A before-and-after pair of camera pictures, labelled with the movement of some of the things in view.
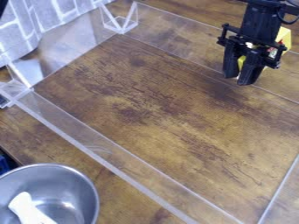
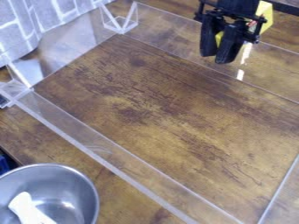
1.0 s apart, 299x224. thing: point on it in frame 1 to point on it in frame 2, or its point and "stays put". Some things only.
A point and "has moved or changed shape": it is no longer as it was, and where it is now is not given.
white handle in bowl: x=22 y=206 stays put
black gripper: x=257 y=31 to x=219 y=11
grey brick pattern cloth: x=25 y=17 stays put
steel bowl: x=60 y=193 stays put
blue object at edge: x=5 y=164 stays put
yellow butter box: x=283 y=37 has moved or changed shape
